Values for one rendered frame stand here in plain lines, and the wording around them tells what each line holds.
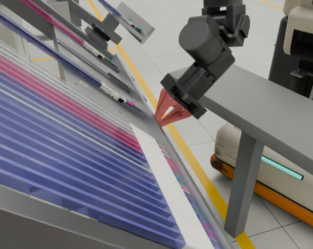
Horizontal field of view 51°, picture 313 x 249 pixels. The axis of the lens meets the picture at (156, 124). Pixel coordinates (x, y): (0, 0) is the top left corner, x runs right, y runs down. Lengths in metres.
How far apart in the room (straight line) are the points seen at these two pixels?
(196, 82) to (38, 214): 0.45
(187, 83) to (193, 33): 0.10
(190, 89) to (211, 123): 1.33
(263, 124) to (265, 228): 0.64
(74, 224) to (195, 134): 1.61
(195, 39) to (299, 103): 0.53
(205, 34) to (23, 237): 0.43
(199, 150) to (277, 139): 0.92
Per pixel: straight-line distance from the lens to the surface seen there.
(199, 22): 0.58
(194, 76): 0.62
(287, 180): 1.35
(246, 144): 1.07
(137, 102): 0.70
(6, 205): 0.23
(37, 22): 0.87
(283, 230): 1.45
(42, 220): 0.23
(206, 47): 0.57
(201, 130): 1.87
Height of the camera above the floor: 1.08
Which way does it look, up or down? 35 degrees down
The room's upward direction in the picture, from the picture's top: straight up
